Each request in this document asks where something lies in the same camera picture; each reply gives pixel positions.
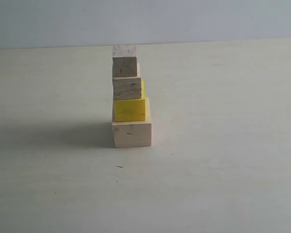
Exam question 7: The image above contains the yellow cube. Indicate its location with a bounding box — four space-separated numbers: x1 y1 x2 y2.
113 79 146 122

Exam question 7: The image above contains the large pale wooden cube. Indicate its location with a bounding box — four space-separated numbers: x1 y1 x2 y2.
112 97 152 148

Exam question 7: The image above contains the striped plywood cube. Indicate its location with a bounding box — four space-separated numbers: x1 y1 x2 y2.
113 62 142 100

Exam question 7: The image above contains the small pale wooden cube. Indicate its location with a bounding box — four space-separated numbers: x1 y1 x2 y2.
113 44 137 77

